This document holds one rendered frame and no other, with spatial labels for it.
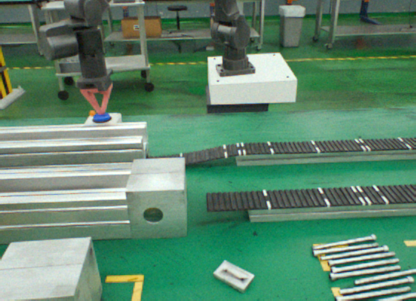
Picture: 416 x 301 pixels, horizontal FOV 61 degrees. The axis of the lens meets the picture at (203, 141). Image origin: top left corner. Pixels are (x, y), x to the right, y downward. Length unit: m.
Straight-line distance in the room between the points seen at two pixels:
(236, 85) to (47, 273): 0.82
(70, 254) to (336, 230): 0.41
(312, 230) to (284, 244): 0.06
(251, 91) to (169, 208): 0.64
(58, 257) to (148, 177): 0.19
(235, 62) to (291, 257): 0.73
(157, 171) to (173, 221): 0.09
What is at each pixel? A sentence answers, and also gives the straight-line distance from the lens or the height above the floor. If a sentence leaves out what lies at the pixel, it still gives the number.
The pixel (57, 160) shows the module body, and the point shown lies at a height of 0.83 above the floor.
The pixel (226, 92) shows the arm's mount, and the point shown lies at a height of 0.82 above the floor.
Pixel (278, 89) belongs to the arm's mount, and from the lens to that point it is 1.14.
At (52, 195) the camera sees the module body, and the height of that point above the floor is 0.86.
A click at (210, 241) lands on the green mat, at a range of 0.60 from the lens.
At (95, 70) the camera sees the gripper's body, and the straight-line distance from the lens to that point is 0.85.
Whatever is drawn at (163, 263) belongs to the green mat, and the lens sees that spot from 0.57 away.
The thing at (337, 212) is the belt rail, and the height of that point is 0.79.
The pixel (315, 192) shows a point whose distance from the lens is 0.66.
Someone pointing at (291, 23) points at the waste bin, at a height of 0.35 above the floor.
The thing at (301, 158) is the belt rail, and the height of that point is 0.79.
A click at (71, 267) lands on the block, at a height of 0.87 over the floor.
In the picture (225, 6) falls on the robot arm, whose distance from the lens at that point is 1.10.
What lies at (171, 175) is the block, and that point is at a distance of 0.58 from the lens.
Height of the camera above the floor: 1.18
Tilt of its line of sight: 27 degrees down
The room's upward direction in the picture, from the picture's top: 2 degrees counter-clockwise
